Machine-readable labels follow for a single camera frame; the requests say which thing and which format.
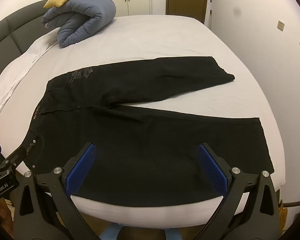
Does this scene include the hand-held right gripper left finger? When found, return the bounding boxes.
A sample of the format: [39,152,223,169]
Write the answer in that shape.
[7,142,101,240]

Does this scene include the black cable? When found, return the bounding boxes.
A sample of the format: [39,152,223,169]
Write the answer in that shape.
[281,197,300,208]

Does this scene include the black pants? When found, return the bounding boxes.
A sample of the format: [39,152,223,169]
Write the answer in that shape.
[22,56,275,207]

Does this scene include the white bed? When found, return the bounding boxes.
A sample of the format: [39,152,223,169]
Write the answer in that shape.
[0,14,285,224]

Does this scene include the rolled blue duvet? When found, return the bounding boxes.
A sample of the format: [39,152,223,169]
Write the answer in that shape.
[41,0,117,49]

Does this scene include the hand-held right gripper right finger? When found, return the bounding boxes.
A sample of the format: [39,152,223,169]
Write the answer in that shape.
[192,142,291,240]

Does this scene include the white pillow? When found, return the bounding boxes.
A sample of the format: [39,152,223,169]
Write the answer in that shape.
[0,31,60,125]

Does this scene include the grey padded headboard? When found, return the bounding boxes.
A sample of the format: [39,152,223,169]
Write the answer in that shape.
[0,0,63,91]

